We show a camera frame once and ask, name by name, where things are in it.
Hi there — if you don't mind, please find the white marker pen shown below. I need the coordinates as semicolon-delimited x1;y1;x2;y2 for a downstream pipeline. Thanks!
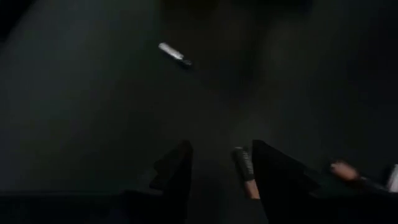
157;42;193;68

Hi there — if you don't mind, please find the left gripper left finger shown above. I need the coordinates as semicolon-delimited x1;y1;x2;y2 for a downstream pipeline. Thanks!
148;139;194;224

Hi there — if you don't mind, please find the silver battery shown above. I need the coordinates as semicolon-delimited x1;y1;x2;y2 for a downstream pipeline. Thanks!
386;164;398;193

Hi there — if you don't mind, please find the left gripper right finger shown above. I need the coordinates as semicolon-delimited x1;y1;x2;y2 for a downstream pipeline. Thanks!
251;139;322;224

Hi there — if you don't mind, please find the thin black copper battery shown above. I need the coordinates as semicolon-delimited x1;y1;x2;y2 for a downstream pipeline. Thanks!
231;146;261;200

